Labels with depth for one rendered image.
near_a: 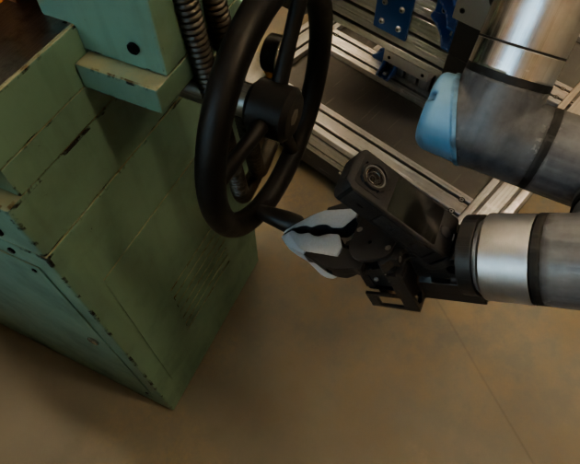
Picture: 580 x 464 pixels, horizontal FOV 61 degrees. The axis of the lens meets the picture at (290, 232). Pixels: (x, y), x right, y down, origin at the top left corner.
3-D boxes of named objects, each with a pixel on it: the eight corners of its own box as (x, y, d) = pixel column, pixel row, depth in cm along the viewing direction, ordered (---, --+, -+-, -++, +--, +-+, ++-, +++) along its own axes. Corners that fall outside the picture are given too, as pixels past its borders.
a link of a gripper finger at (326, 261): (303, 273, 50) (382, 282, 45) (296, 264, 49) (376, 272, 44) (321, 237, 52) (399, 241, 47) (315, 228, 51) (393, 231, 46)
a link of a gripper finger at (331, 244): (291, 283, 56) (362, 292, 51) (266, 250, 53) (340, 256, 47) (302, 261, 58) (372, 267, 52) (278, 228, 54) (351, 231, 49)
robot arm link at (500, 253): (521, 269, 36) (540, 188, 40) (458, 264, 39) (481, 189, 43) (537, 323, 41) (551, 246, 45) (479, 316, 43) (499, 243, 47)
